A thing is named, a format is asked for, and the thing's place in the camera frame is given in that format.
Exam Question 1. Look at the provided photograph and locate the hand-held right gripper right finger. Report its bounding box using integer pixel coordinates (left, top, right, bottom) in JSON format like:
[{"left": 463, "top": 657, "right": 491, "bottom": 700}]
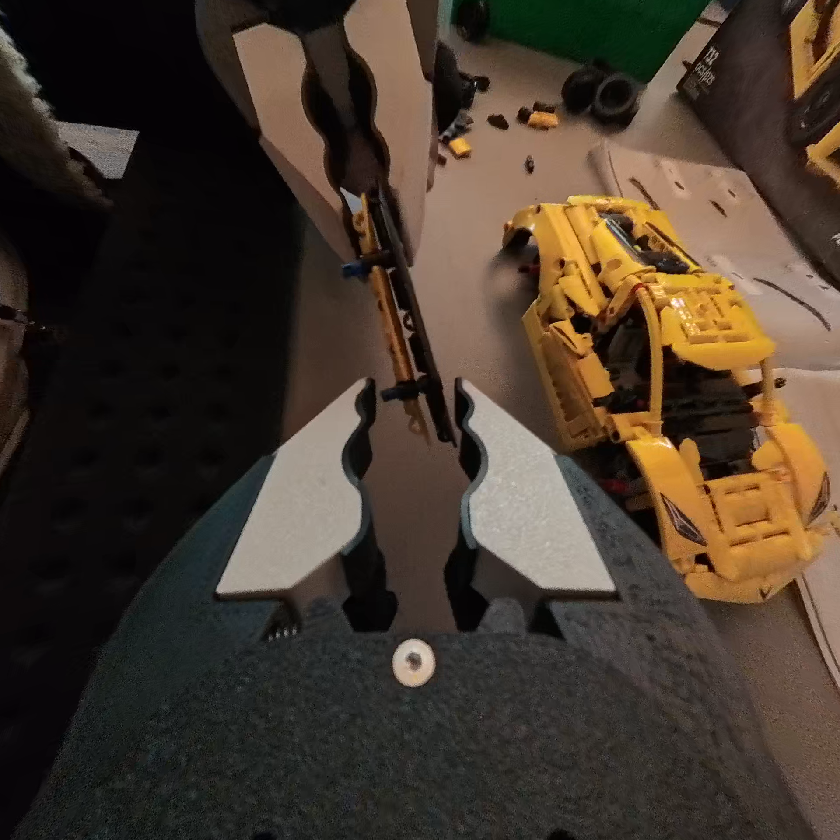
[{"left": 445, "top": 377, "right": 621, "bottom": 632}]

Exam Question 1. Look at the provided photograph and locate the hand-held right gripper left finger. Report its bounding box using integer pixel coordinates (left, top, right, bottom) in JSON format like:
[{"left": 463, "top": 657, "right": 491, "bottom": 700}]
[{"left": 215, "top": 377, "right": 399, "bottom": 632}]

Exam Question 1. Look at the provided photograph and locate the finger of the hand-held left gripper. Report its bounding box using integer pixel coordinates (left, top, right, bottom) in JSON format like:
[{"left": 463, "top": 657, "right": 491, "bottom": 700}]
[
  {"left": 341, "top": 0, "right": 441, "bottom": 265},
  {"left": 231, "top": 23, "right": 368, "bottom": 263}
]

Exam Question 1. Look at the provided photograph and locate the grey desk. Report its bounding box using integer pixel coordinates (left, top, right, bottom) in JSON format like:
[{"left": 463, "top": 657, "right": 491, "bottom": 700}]
[{"left": 282, "top": 26, "right": 840, "bottom": 840}]

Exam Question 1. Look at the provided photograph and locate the black toy tire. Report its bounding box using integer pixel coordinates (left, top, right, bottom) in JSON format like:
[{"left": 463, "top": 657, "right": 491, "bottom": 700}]
[
  {"left": 591, "top": 72, "right": 645, "bottom": 130},
  {"left": 454, "top": 0, "right": 490, "bottom": 43},
  {"left": 561, "top": 66, "right": 608, "bottom": 118}
]

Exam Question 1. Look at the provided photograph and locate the pile of black yellow bricks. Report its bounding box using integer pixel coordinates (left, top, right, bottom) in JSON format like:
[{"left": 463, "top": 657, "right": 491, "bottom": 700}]
[{"left": 436, "top": 73, "right": 562, "bottom": 177}]

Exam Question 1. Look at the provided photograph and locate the green plastic bin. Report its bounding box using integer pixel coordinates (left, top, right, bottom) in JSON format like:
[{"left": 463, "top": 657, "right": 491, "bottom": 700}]
[{"left": 453, "top": 0, "right": 713, "bottom": 83}]

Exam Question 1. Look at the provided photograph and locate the yellow toy brick car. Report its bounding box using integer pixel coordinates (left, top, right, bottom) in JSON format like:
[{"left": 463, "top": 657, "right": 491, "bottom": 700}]
[{"left": 502, "top": 196, "right": 834, "bottom": 605}]

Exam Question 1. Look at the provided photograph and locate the toy car set box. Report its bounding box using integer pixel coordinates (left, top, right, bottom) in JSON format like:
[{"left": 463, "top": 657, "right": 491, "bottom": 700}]
[{"left": 676, "top": 0, "right": 840, "bottom": 270}]

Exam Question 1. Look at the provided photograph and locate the building instruction booklet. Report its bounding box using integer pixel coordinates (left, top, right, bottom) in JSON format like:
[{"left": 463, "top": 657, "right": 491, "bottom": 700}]
[{"left": 587, "top": 144, "right": 840, "bottom": 690}]

